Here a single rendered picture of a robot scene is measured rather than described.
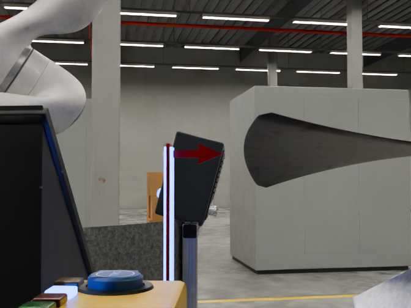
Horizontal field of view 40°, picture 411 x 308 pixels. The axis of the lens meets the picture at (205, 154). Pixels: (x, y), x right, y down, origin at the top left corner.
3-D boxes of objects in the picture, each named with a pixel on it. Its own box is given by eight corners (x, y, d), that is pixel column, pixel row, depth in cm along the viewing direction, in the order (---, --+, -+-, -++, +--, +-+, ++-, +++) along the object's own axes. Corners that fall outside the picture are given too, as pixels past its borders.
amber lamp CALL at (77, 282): (77, 289, 40) (78, 281, 40) (53, 289, 40) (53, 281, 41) (84, 285, 42) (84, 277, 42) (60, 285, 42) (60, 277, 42)
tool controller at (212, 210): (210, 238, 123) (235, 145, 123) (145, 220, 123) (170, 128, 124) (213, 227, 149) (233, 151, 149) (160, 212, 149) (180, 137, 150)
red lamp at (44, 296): (59, 308, 35) (59, 298, 35) (30, 308, 35) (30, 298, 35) (68, 302, 36) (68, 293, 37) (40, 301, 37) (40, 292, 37)
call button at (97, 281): (137, 301, 39) (138, 276, 39) (81, 300, 39) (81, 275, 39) (146, 289, 43) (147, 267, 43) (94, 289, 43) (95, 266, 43)
